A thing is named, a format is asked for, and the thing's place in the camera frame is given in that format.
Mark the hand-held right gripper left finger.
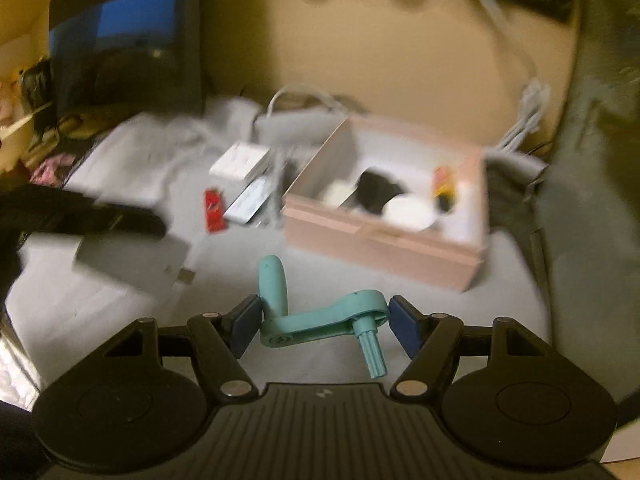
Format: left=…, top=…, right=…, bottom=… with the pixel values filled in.
left=102, top=295, right=262, bottom=403

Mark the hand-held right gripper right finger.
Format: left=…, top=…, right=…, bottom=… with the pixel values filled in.
left=390, top=295, right=551, bottom=403

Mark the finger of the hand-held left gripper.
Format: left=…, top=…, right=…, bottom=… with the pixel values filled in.
left=45, top=195, right=168, bottom=240

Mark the pink cardboard box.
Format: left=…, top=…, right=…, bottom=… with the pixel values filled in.
left=282, top=114, right=490, bottom=293

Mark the teal crank handle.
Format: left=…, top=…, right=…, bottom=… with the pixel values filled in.
left=257, top=255, right=391, bottom=378

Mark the white round container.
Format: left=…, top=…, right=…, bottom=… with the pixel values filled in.
left=382, top=194, right=437, bottom=234

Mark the black rounded object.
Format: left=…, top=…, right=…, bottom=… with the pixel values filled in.
left=350, top=169, right=407, bottom=217

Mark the yellow transparent bottle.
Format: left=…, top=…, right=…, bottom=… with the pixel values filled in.
left=432, top=165, right=458, bottom=213

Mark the pink crumpled item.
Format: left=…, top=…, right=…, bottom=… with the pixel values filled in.
left=30, top=154, right=77, bottom=184

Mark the red small packet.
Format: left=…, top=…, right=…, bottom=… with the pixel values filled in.
left=204, top=187, right=229, bottom=234

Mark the white remote control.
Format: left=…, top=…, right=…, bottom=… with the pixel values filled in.
left=223, top=177, right=273, bottom=224

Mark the small clear plastic bag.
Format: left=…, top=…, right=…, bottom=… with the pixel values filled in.
left=257, top=157, right=288, bottom=227

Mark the small white labelled box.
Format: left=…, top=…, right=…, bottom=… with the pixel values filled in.
left=209, top=141, right=271, bottom=182

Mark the black monitor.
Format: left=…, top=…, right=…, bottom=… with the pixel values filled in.
left=49, top=0, right=206, bottom=121

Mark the dark grey cloth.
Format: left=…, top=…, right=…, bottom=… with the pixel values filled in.
left=482, top=152, right=548, bottom=233

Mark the glass panel computer case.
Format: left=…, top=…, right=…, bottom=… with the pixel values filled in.
left=537, top=0, right=640, bottom=411

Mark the white charging cable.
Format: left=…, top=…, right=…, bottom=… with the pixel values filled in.
left=257, top=86, right=351, bottom=141

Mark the white bundled cable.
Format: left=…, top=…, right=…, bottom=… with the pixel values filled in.
left=466, top=0, right=552, bottom=155

